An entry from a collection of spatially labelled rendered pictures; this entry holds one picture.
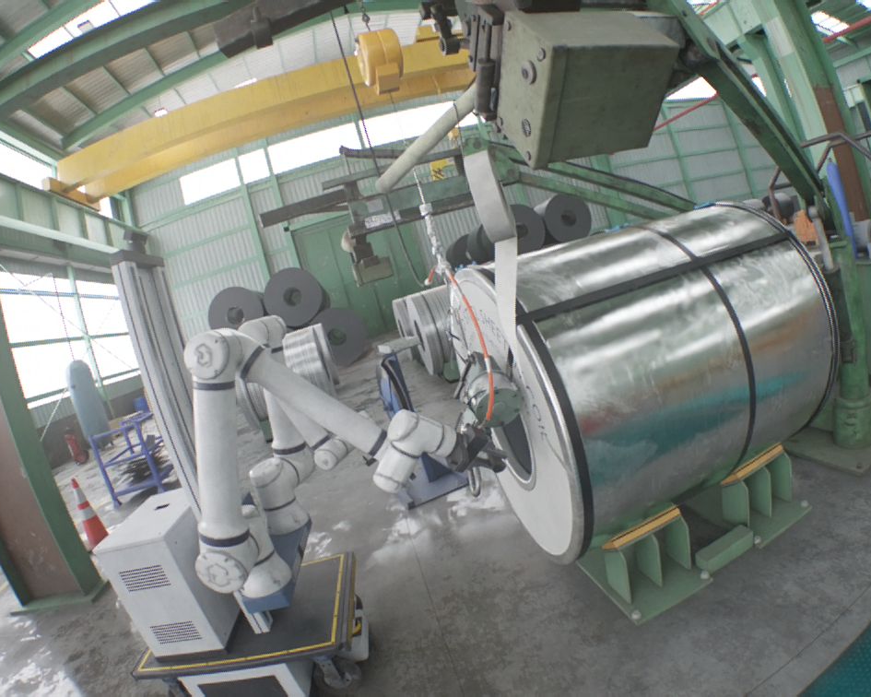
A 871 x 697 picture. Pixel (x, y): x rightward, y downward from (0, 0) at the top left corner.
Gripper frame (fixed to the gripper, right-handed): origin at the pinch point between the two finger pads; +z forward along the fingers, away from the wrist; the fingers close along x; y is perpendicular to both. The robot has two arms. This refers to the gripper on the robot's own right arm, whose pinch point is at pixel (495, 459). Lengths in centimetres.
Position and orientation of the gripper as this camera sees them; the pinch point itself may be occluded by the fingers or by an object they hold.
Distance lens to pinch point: 141.1
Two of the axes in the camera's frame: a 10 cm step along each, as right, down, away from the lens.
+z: 8.2, 3.8, 4.3
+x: -5.3, 7.9, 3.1
